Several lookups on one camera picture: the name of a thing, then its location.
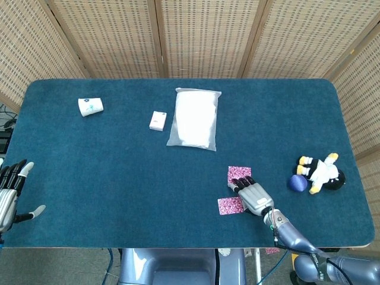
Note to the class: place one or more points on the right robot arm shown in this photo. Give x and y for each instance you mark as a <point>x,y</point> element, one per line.
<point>292,237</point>

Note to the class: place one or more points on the black white penguin plush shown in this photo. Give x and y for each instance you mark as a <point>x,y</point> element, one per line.
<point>322,173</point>

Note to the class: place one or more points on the blue ball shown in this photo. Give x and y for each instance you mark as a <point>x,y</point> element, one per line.
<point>297,183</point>

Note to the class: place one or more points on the small white tissue pack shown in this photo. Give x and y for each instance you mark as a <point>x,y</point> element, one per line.
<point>157,121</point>

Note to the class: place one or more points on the pink patterned card stack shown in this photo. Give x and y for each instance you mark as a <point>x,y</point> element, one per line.
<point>239,172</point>

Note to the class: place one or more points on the white table leg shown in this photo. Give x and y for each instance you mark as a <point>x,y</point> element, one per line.
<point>257,264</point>

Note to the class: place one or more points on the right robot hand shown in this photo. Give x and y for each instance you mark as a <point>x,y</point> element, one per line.
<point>255,196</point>

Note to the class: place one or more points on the blue felt table mat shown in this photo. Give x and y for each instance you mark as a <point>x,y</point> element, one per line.
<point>118,178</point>

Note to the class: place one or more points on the blue-grey robot torso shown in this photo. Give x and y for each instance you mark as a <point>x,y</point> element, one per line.
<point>178,267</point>

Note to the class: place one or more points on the white printed paper cup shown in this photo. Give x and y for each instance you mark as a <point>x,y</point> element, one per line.
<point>90,107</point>

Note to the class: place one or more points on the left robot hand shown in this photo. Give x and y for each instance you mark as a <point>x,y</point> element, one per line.
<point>7,199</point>

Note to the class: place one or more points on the woven wooden folding screen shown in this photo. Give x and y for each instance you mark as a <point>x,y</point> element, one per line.
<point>207,38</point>

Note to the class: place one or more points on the white plastic bag package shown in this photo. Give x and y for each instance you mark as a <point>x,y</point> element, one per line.
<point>194,118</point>

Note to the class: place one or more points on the black electronic device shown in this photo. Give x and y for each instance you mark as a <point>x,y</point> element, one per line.
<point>3,142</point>

